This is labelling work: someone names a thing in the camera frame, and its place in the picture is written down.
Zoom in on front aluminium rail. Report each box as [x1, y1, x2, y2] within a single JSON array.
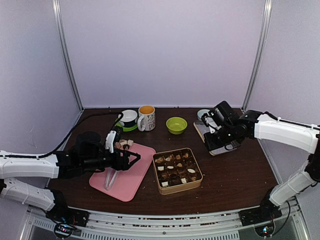
[[19, 197, 308, 240]]

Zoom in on pale blue ceramic bowl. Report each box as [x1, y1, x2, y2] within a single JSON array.
[[197, 109, 210, 121]]

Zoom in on bear print tin lid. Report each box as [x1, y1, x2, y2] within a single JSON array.
[[193, 120, 242, 156]]

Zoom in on aluminium frame post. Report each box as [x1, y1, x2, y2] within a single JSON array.
[[241, 0, 273, 111], [52, 0, 84, 111]]

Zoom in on tan cube chocolate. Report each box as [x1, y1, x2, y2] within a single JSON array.
[[127, 139, 134, 146]]

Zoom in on pink plastic tray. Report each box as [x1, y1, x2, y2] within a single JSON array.
[[89, 143, 156, 202]]

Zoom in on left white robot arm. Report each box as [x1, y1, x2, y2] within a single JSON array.
[[0, 130, 141, 222]]

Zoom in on white metal tongs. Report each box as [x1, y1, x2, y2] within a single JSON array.
[[104, 168, 118, 191]]

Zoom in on gold chocolate tin box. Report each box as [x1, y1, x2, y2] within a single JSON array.
[[152, 147, 203, 195]]

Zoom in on circuit board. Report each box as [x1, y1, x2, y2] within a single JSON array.
[[53, 223, 75, 239], [254, 223, 275, 238]]

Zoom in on white dark blue bowl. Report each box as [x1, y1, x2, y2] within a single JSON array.
[[119, 109, 138, 128]]

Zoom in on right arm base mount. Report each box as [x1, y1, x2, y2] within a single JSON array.
[[238, 206, 282, 227]]

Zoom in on right aluminium frame post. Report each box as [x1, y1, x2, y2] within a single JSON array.
[[241, 0, 273, 111]]

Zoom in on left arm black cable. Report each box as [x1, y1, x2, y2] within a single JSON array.
[[0, 111, 125, 159]]

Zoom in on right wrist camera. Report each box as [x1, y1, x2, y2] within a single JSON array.
[[201, 112, 219, 134]]

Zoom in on white patterned mug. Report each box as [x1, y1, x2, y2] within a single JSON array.
[[137, 105, 156, 132]]

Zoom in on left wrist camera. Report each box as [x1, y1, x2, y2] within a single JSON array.
[[104, 126, 123, 154]]

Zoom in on left circuit board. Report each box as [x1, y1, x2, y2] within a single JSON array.
[[53, 223, 75, 239]]

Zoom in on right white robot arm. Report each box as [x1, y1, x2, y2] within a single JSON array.
[[200, 101, 320, 221]]

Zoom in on right circuit board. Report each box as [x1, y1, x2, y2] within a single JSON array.
[[254, 223, 275, 238]]

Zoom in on left aluminium frame post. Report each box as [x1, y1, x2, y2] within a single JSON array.
[[52, 0, 84, 111]]

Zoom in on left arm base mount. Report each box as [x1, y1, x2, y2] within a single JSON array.
[[45, 207, 90, 227]]

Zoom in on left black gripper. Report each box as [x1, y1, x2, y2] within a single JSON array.
[[81, 146, 141, 171]]

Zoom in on green saucer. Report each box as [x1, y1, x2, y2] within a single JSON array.
[[115, 119, 138, 132]]

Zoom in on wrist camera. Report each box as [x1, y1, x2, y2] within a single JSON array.
[[104, 126, 123, 154], [201, 112, 219, 134]]

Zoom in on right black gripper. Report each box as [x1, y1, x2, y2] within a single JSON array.
[[203, 125, 236, 152]]

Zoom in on lime green bowl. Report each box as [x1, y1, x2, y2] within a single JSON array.
[[166, 117, 188, 135]]

